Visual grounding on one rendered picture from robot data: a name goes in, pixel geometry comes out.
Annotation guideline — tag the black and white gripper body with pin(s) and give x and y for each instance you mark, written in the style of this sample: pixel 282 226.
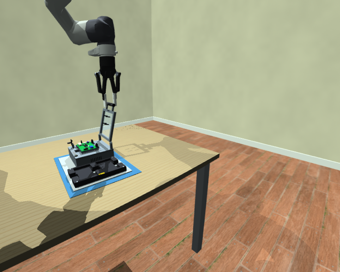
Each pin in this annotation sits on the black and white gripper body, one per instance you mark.
pixel 107 63

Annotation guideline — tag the green circuit board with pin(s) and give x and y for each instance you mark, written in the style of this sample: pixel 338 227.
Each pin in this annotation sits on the green circuit board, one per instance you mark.
pixel 86 146

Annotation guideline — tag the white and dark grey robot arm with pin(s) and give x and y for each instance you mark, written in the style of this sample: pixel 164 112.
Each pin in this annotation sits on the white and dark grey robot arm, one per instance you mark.
pixel 100 30

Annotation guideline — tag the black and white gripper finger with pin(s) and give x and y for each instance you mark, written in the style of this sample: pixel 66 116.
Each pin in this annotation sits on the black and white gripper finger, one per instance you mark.
pixel 103 88
pixel 116 88

